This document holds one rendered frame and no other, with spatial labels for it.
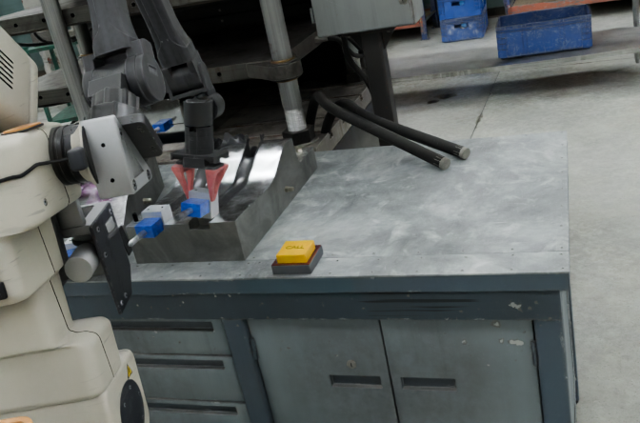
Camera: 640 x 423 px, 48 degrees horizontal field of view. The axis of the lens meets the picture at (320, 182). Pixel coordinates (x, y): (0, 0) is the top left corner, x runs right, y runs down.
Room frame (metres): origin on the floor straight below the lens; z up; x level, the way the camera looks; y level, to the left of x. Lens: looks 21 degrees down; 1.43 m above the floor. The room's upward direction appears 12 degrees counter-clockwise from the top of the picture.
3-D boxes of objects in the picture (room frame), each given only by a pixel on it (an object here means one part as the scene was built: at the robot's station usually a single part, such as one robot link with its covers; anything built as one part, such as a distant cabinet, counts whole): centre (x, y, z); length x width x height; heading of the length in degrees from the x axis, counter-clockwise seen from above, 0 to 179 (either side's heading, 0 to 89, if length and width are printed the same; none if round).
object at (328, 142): (2.64, 0.44, 0.76); 1.30 x 0.84 x 0.07; 68
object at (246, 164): (1.59, 0.23, 0.92); 0.35 x 0.16 x 0.09; 158
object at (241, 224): (1.60, 0.21, 0.87); 0.50 x 0.26 x 0.14; 158
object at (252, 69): (2.64, 0.42, 0.96); 1.29 x 0.83 x 0.18; 68
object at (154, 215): (1.37, 0.37, 0.89); 0.13 x 0.05 x 0.05; 157
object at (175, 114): (2.55, 0.42, 0.87); 0.50 x 0.27 x 0.17; 158
